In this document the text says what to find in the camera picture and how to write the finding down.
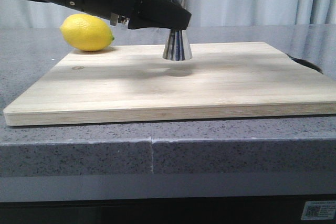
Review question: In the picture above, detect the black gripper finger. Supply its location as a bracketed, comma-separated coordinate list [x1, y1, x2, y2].
[128, 0, 191, 30]

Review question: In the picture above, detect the steel hourglass jigger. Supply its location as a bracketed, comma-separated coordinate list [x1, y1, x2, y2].
[163, 0, 192, 61]

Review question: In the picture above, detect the grey curtain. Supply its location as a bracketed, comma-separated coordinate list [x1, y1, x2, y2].
[1, 0, 335, 28]

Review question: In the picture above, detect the yellow lemon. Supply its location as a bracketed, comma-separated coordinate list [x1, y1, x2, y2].
[60, 14, 114, 52]

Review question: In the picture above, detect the wooden cutting board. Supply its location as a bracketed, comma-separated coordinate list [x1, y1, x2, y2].
[4, 42, 335, 126]

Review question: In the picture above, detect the white QR label sticker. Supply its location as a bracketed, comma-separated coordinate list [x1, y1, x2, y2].
[301, 200, 335, 220]

